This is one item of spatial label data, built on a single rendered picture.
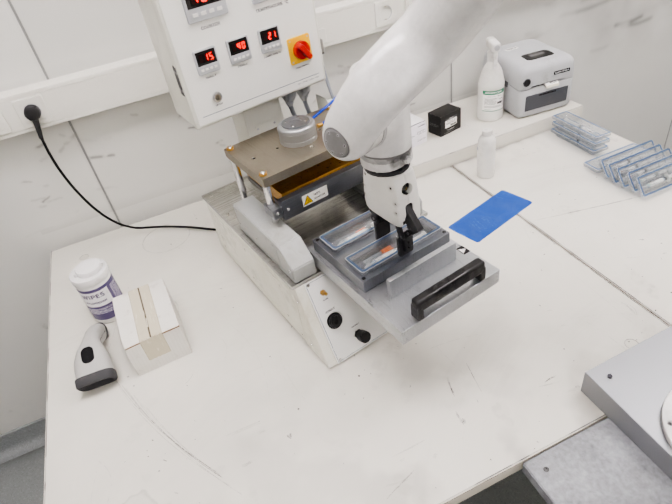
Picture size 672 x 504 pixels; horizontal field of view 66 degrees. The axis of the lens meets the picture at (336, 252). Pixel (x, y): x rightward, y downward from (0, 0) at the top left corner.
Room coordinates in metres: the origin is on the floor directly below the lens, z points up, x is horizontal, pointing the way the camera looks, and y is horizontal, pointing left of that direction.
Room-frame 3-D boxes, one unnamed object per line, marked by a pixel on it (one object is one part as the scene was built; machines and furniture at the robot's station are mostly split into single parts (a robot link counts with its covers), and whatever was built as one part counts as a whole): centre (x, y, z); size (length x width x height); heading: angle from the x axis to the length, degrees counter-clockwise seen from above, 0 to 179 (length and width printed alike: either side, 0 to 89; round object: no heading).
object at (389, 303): (0.73, -0.11, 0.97); 0.30 x 0.22 x 0.08; 28
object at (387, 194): (0.73, -0.11, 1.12); 0.10 x 0.08 x 0.11; 28
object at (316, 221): (1.03, 0.05, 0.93); 0.46 x 0.35 x 0.01; 28
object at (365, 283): (0.77, -0.09, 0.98); 0.20 x 0.17 x 0.03; 118
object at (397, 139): (0.73, -0.10, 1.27); 0.09 x 0.08 x 0.13; 135
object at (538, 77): (1.62, -0.72, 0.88); 0.25 x 0.20 x 0.17; 11
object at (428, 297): (0.61, -0.17, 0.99); 0.15 x 0.02 x 0.04; 118
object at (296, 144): (1.04, 0.03, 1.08); 0.31 x 0.24 x 0.13; 118
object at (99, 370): (0.82, 0.57, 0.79); 0.20 x 0.08 x 0.08; 17
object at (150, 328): (0.86, 0.44, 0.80); 0.19 x 0.13 x 0.09; 17
